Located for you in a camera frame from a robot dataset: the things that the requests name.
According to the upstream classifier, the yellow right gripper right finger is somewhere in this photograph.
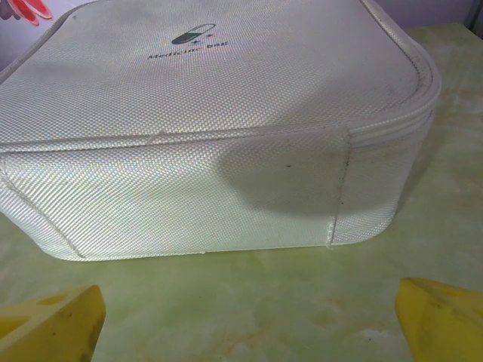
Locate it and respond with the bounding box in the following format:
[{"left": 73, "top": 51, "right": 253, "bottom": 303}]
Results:
[{"left": 394, "top": 277, "right": 483, "bottom": 362}]

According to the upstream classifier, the aluminium frame post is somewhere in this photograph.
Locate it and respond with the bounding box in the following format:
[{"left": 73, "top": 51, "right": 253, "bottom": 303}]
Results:
[{"left": 467, "top": 0, "right": 483, "bottom": 33}]

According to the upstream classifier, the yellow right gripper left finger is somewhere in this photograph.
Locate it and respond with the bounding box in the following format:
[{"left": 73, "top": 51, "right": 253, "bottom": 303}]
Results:
[{"left": 0, "top": 284, "right": 106, "bottom": 362}]

